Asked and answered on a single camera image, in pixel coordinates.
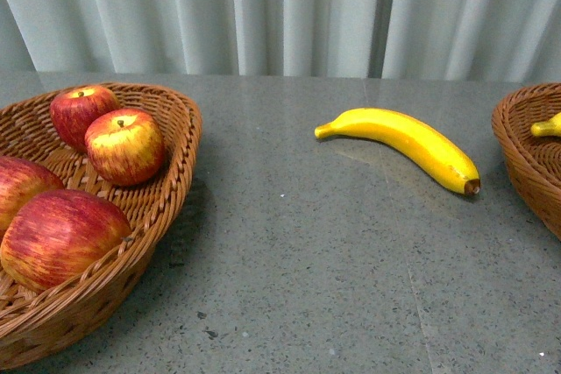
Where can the large red apple front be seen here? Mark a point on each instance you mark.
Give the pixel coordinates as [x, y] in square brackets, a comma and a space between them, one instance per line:
[58, 234]

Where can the red yellow apple sideways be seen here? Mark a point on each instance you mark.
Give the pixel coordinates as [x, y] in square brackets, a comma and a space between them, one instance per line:
[21, 180]

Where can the yellow banana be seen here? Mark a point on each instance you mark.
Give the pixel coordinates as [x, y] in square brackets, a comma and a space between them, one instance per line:
[432, 151]
[547, 128]

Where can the red yellow apple back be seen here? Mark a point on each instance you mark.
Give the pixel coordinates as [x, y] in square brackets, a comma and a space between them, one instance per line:
[126, 146]

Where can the grey pleated curtain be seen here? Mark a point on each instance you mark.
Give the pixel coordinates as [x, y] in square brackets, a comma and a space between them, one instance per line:
[454, 40]

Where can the dark red apple back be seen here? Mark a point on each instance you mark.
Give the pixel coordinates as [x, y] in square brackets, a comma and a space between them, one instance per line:
[73, 111]

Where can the brown wicker basket right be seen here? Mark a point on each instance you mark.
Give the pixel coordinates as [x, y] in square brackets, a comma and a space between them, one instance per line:
[533, 163]

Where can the brown wicker basket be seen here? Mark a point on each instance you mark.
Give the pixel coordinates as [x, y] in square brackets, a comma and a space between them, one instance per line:
[36, 325]
[533, 163]

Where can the brown wicker basket left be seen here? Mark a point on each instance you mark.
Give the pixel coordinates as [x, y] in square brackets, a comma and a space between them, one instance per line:
[36, 325]

